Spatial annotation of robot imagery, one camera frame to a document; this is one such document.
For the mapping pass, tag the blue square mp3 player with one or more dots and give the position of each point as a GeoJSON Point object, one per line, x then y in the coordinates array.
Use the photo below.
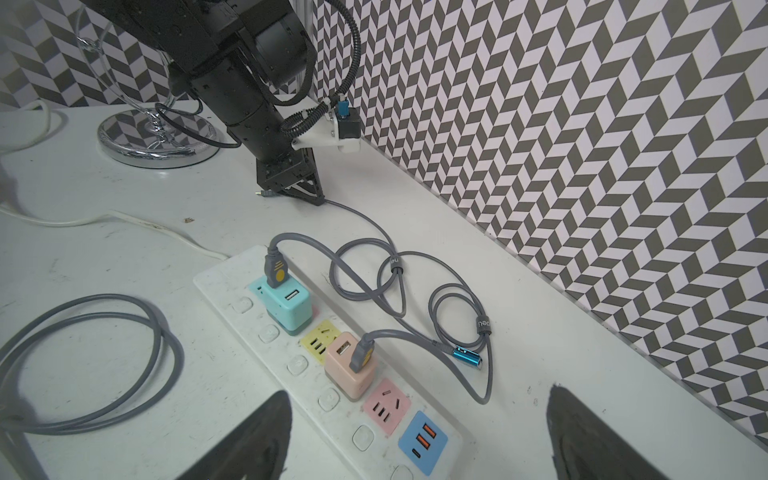
{"type": "Point", "coordinates": [468, 357]}

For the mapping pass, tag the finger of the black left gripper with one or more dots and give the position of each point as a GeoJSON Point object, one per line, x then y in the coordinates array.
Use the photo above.
{"type": "Point", "coordinates": [315, 187]}
{"type": "Point", "coordinates": [300, 192]}

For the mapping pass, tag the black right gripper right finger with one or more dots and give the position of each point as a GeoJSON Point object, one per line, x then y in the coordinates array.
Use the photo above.
{"type": "Point", "coordinates": [585, 447]}

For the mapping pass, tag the chrome wire jewelry stand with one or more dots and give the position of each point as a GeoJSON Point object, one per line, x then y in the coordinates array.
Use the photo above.
{"type": "Point", "coordinates": [140, 137]}

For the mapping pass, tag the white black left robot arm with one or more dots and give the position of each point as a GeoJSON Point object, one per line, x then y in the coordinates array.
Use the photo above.
{"type": "Point", "coordinates": [244, 60]}

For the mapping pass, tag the pink usb charger plug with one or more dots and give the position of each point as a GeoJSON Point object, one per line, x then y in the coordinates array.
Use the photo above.
{"type": "Point", "coordinates": [351, 369]}

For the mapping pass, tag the white multicolour power strip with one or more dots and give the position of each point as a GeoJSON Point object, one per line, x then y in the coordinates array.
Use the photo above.
{"type": "Point", "coordinates": [380, 423]}

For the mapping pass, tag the teal usb charger plug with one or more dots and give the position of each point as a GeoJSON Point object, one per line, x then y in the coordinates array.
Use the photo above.
{"type": "Point", "coordinates": [289, 304]}

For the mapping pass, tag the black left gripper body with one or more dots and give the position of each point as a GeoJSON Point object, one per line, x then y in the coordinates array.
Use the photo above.
{"type": "Point", "coordinates": [295, 167]}

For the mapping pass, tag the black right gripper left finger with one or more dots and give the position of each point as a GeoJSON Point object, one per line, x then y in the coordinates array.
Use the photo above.
{"type": "Point", "coordinates": [256, 449]}

